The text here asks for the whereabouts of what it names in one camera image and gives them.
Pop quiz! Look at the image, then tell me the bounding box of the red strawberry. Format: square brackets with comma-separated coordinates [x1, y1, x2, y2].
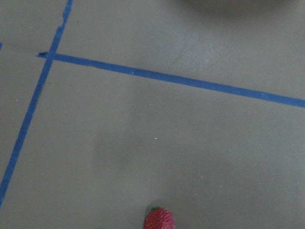
[144, 207, 175, 229]

